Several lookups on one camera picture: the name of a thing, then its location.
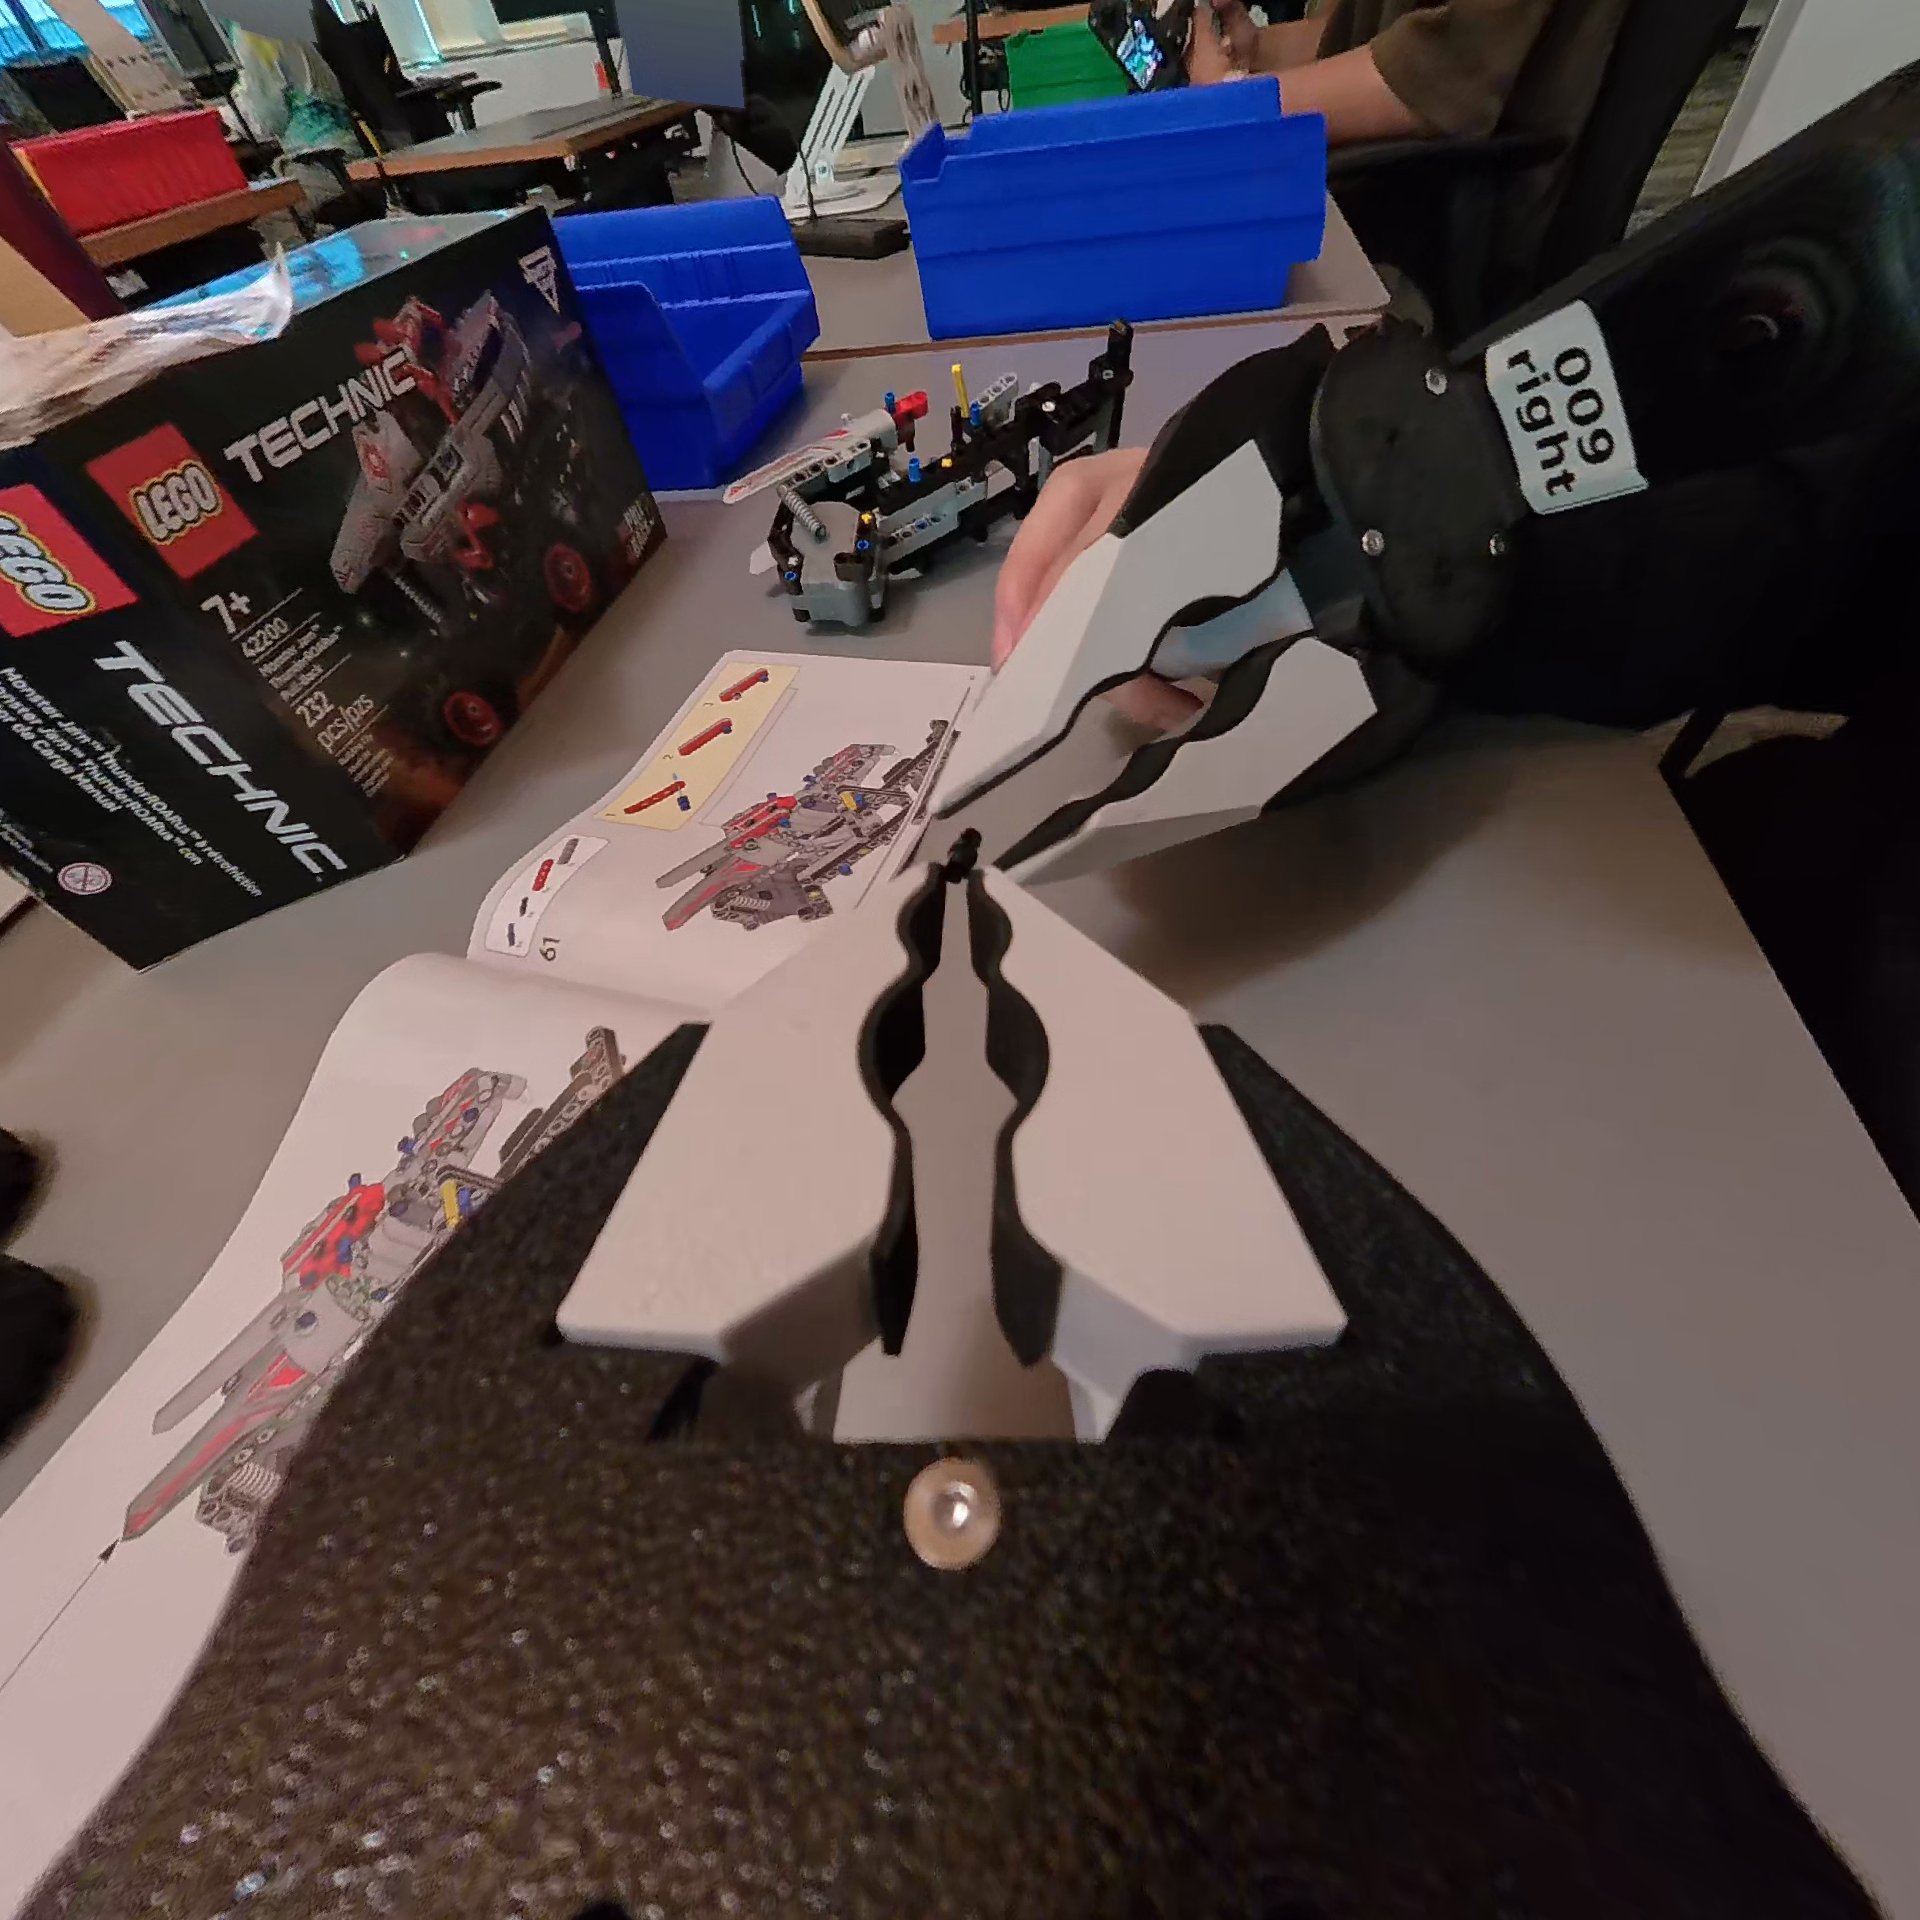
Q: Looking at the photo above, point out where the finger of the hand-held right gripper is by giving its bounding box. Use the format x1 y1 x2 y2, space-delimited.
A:
926 444 1320 821
995 637 1382 889

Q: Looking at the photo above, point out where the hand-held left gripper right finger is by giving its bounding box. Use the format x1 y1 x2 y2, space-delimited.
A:
964 870 1350 1447

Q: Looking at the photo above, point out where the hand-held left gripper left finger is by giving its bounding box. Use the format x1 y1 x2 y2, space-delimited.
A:
554 867 954 1447

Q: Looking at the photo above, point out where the grey desk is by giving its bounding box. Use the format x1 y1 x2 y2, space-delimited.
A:
0 194 1920 1698

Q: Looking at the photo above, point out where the person's right hand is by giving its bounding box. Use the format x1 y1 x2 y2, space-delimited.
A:
992 446 1155 670

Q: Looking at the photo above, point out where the partly built toy truck chassis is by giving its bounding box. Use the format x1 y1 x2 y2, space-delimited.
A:
722 319 1138 631

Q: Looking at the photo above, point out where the open instruction booklet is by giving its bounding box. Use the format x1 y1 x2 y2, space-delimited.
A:
0 648 996 1698

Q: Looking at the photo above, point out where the black office chair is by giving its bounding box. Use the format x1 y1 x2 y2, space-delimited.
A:
1326 0 1751 289

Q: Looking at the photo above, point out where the large blue storage bin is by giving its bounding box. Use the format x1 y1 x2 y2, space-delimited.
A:
897 75 1333 344

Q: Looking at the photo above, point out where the small blue storage bin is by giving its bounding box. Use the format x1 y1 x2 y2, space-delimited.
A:
552 194 823 494

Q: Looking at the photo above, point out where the green bin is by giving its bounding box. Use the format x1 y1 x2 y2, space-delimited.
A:
1003 22 1130 115

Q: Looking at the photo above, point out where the white articulated stand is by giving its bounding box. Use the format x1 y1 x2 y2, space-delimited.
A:
776 0 941 212

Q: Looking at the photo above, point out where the black building set box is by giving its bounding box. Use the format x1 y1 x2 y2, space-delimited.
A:
0 203 671 975

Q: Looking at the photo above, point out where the brown background table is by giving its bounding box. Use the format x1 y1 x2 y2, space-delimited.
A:
348 96 709 190

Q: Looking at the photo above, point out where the clear plastic bag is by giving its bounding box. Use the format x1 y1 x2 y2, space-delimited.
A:
0 246 295 452

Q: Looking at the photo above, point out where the red storage bin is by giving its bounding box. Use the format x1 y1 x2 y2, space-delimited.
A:
7 108 252 241

